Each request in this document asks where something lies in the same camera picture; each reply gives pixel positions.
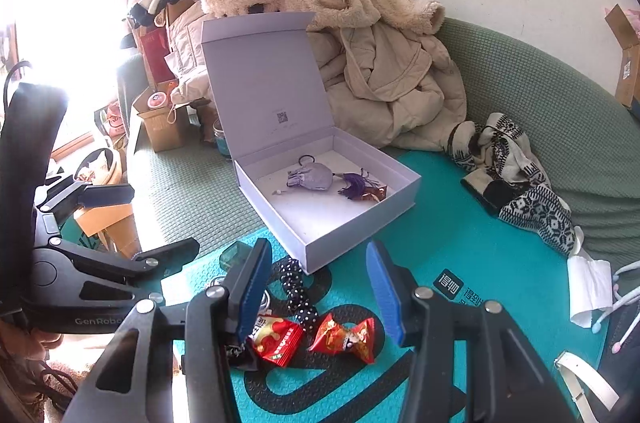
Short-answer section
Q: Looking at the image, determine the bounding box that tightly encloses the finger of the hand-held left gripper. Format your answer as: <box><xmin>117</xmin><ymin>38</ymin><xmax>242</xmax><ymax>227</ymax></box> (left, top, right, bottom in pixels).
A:
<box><xmin>50</xmin><ymin>237</ymin><xmax>201</xmax><ymax>276</ymax></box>
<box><xmin>34</xmin><ymin>182</ymin><xmax>137</xmax><ymax>215</ymax></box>

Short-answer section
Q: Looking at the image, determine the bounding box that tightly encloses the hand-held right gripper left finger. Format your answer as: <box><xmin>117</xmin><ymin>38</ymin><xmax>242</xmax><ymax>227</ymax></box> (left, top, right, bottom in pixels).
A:
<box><xmin>62</xmin><ymin>238</ymin><xmax>273</xmax><ymax>423</ymax></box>

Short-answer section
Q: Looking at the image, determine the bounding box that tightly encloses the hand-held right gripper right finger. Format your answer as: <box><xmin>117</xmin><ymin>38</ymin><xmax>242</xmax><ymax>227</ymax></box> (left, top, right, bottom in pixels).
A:
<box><xmin>365</xmin><ymin>240</ymin><xmax>566</xmax><ymax>423</ymax></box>

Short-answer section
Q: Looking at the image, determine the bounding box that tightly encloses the dark brown pouch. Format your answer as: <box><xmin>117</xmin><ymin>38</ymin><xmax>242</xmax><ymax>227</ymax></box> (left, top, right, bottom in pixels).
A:
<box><xmin>220</xmin><ymin>241</ymin><xmax>257</xmax><ymax>271</ymax></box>

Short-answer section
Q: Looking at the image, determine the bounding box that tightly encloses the black polka dot scrunchie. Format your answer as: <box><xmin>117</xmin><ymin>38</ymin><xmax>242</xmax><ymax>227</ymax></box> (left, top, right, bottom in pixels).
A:
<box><xmin>270</xmin><ymin>255</ymin><xmax>321</xmax><ymax>329</ymax></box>

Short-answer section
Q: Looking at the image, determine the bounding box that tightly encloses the red snack packet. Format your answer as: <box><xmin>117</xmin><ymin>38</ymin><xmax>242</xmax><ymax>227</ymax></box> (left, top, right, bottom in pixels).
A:
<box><xmin>247</xmin><ymin>314</ymin><xmax>305</xmax><ymax>368</ymax></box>

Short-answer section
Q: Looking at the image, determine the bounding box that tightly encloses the red twisted candy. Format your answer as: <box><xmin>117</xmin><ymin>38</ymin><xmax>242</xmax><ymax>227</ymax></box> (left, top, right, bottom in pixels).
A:
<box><xmin>308</xmin><ymin>313</ymin><xmax>376</xmax><ymax>365</ymax></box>

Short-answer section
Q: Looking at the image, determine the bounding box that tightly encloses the white gift box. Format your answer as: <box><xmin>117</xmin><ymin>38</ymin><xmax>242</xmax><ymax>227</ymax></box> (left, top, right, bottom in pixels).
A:
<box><xmin>201</xmin><ymin>12</ymin><xmax>422</xmax><ymax>275</ymax></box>

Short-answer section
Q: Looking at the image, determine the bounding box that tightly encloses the brown cardboard sheet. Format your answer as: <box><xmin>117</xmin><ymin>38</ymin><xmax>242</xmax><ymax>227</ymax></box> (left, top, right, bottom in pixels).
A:
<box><xmin>75</xmin><ymin>203</ymin><xmax>141</xmax><ymax>259</ymax></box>

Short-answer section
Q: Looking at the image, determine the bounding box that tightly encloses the wooden bucket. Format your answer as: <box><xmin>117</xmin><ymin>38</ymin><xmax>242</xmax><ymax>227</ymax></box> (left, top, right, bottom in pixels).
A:
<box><xmin>75</xmin><ymin>147</ymin><xmax>123</xmax><ymax>191</ymax></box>

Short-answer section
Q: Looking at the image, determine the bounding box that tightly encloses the teal foam mat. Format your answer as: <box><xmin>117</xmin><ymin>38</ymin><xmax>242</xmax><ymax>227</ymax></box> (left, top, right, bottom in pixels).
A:
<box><xmin>160</xmin><ymin>150</ymin><xmax>613</xmax><ymax>423</ymax></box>

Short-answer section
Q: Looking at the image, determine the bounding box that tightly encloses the small cardboard box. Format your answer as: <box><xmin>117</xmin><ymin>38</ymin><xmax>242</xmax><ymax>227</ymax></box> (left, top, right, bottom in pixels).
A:
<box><xmin>132</xmin><ymin>88</ymin><xmax>190</xmax><ymax>152</ymax></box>

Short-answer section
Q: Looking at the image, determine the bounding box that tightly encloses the brown candy wrapper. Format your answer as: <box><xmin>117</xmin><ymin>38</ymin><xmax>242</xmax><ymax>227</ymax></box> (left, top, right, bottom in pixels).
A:
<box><xmin>357</xmin><ymin>184</ymin><xmax>388</xmax><ymax>202</ymax></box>

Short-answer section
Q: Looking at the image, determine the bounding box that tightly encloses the purple tassel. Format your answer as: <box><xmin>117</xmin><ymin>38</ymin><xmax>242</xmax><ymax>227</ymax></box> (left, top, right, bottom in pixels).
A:
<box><xmin>332</xmin><ymin>170</ymin><xmax>373</xmax><ymax>198</ymax></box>

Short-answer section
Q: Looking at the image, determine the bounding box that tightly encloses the glass jar teal label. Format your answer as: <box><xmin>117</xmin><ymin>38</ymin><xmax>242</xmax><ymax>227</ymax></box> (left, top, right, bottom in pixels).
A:
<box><xmin>212</xmin><ymin>119</ymin><xmax>233</xmax><ymax>161</ymax></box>

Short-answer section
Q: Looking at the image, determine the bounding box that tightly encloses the grey fabric pouch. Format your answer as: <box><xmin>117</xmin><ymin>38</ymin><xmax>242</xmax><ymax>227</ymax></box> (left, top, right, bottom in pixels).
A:
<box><xmin>286</xmin><ymin>154</ymin><xmax>335</xmax><ymax>197</ymax></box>

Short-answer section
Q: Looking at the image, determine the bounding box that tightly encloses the red paper bag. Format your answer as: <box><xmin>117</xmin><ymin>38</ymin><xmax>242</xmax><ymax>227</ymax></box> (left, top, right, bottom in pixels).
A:
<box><xmin>137</xmin><ymin>28</ymin><xmax>173</xmax><ymax>86</ymax></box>

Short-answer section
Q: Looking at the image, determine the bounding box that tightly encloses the white puffer jacket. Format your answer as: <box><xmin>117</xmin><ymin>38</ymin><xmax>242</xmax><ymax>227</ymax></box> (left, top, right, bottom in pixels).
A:
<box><xmin>162</xmin><ymin>0</ymin><xmax>221</xmax><ymax>104</ymax></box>

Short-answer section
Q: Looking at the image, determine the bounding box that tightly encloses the black white knit sweater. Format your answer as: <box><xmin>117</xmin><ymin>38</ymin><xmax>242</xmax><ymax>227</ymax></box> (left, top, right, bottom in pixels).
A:
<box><xmin>442</xmin><ymin>113</ymin><xmax>576</xmax><ymax>256</ymax></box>

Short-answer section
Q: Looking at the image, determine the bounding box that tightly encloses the white tissue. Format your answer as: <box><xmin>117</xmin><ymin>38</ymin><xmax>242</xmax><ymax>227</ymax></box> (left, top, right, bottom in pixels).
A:
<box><xmin>567</xmin><ymin>228</ymin><xmax>613</xmax><ymax>330</ymax></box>

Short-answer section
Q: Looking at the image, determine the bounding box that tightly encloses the beige coat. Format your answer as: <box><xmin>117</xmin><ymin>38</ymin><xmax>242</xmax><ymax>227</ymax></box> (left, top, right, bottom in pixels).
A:
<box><xmin>307</xmin><ymin>23</ymin><xmax>468</xmax><ymax>152</ymax></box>

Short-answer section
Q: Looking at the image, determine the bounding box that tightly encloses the dark jacket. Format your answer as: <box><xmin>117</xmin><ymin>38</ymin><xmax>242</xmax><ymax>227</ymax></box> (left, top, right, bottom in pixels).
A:
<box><xmin>597</xmin><ymin>303</ymin><xmax>640</xmax><ymax>423</ymax></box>

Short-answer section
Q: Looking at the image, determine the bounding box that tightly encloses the open cardboard box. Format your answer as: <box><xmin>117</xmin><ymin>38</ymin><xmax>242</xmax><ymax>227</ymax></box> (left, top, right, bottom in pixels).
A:
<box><xmin>604</xmin><ymin>3</ymin><xmax>640</xmax><ymax>108</ymax></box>

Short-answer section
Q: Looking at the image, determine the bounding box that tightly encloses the white strap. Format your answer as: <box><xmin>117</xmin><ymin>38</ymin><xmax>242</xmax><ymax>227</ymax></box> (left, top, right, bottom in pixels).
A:
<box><xmin>555</xmin><ymin>352</ymin><xmax>621</xmax><ymax>410</ymax></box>

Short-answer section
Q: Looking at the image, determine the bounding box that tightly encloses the white drawstring cord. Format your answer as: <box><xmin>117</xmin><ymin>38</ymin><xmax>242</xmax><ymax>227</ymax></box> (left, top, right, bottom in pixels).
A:
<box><xmin>592</xmin><ymin>260</ymin><xmax>640</xmax><ymax>351</ymax></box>

